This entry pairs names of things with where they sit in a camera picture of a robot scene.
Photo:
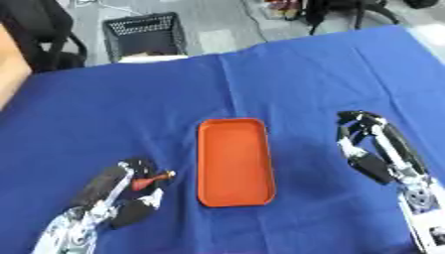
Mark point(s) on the black office chair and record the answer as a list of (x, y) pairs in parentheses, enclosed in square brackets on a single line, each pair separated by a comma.
[(40, 36)]

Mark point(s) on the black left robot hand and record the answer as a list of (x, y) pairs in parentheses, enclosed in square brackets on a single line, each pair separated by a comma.
[(101, 185)]

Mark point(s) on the black plastic crate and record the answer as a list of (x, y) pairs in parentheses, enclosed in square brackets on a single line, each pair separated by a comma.
[(145, 34)]

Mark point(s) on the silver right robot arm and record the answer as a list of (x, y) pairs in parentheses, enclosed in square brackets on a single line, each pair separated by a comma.
[(424, 211)]

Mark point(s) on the tan wooden board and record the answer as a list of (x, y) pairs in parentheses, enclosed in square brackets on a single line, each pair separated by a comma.
[(10, 69)]

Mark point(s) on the small red toy with stem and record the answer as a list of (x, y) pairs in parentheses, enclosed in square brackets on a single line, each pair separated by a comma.
[(148, 180)]

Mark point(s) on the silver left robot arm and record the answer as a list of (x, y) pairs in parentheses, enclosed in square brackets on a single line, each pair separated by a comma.
[(68, 231)]

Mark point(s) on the orange rectangular tray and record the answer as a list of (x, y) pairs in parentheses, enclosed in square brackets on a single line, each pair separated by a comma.
[(235, 162)]

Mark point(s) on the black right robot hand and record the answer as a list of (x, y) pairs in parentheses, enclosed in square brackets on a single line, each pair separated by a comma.
[(391, 145)]

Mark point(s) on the black chair base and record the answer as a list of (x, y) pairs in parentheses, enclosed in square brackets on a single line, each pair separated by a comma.
[(348, 11)]

